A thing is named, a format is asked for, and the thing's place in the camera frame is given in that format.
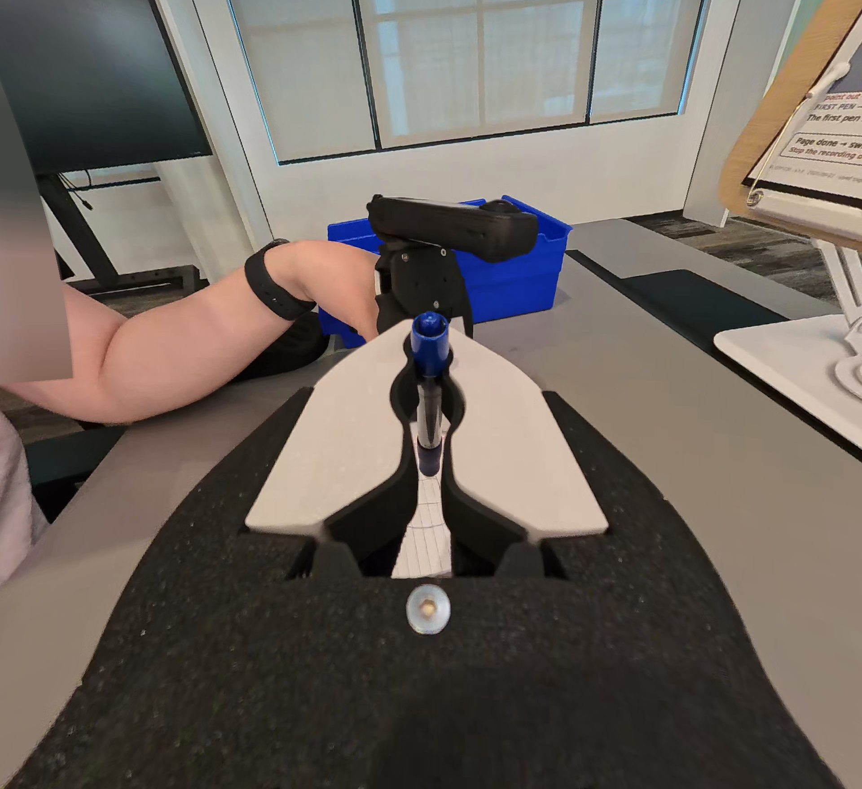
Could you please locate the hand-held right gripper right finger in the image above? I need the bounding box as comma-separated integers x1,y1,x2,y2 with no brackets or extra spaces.
443,333,611,569

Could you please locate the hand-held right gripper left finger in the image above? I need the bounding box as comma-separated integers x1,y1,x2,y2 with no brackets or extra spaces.
244,321,418,568

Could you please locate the blue pen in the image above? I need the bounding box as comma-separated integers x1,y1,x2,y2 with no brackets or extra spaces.
409,311,451,477

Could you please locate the lined white notepad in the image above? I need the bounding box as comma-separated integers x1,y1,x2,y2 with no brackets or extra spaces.
391,466,453,580

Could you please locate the person's left forearm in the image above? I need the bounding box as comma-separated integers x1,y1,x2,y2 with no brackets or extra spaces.
0,267,304,424

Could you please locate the person's left hand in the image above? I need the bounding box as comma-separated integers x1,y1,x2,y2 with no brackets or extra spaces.
290,240,383,333

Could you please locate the blue plastic bin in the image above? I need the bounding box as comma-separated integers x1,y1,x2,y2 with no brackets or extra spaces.
318,195,573,339

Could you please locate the black wristband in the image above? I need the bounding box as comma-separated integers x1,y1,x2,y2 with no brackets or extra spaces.
244,238,319,322

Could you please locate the large gridded window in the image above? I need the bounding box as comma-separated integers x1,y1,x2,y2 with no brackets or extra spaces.
205,0,725,165

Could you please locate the black mat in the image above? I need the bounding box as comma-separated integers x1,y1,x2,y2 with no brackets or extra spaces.
623,269,796,349

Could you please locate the black chair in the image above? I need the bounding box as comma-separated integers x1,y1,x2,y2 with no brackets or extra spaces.
23,422,129,524

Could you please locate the person's white shirt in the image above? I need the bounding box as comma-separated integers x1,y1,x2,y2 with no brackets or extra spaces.
0,412,51,588

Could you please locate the metal page holder clip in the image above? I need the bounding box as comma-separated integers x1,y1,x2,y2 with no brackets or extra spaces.
745,62,853,207

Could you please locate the wooden document board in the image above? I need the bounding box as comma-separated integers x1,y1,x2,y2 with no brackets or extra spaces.
717,0,862,245

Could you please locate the black monitor stand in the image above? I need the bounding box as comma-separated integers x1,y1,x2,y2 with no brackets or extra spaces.
37,173,203,295

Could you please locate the black monitor screen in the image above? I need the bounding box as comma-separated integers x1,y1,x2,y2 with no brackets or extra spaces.
0,0,214,174

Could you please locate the printed instruction sheet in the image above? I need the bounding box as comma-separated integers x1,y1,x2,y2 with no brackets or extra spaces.
741,28,862,201

